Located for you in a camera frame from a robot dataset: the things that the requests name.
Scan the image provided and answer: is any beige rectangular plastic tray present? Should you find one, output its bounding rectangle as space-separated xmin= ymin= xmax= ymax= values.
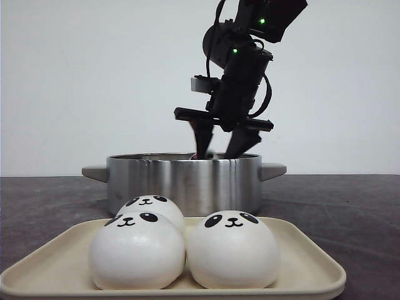
xmin=1 ymin=217 xmax=346 ymax=299

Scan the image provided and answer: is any red-eared white bun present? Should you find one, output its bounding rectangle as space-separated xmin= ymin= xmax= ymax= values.
xmin=190 ymin=151 xmax=215 ymax=160

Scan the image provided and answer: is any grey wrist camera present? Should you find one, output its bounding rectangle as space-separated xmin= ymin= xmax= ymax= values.
xmin=191 ymin=75 xmax=221 ymax=94

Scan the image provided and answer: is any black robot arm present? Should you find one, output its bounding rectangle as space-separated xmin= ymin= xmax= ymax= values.
xmin=174 ymin=0 xmax=308 ymax=159

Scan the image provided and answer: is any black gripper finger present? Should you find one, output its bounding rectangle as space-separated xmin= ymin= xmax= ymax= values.
xmin=189 ymin=119 xmax=214 ymax=155
xmin=224 ymin=127 xmax=261 ymax=158

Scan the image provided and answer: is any panda bun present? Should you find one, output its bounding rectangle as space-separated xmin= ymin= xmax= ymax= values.
xmin=116 ymin=194 xmax=185 ymax=233
xmin=89 ymin=211 xmax=186 ymax=289
xmin=186 ymin=211 xmax=280 ymax=289

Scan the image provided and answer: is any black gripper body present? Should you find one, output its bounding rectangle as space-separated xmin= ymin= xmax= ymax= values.
xmin=174 ymin=49 xmax=274 ymax=132

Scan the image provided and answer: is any stainless steel steamer pot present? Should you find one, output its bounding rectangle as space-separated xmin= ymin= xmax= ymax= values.
xmin=81 ymin=152 xmax=287 ymax=216

